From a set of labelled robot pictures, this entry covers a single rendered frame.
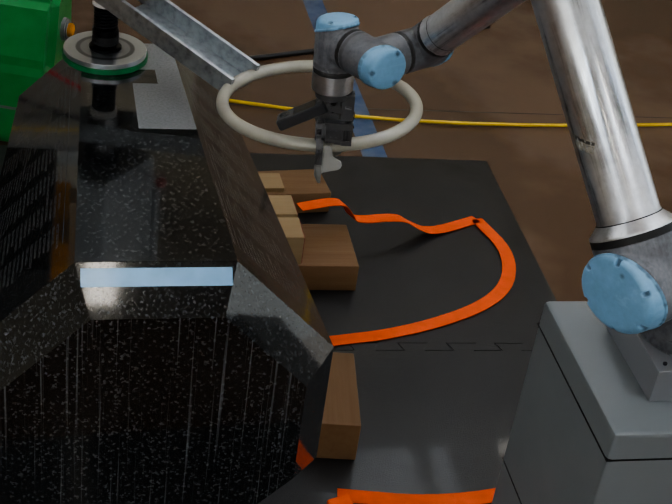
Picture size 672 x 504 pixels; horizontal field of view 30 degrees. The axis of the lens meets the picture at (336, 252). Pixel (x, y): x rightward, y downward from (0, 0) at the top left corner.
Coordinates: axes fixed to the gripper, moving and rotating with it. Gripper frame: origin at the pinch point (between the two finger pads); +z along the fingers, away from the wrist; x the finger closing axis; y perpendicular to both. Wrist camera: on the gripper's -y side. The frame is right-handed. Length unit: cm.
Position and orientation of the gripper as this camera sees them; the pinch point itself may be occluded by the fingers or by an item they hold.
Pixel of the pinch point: (316, 171)
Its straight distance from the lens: 281.5
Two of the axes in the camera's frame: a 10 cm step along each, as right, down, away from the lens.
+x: 0.2, -5.3, 8.5
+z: -0.7, 8.5, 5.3
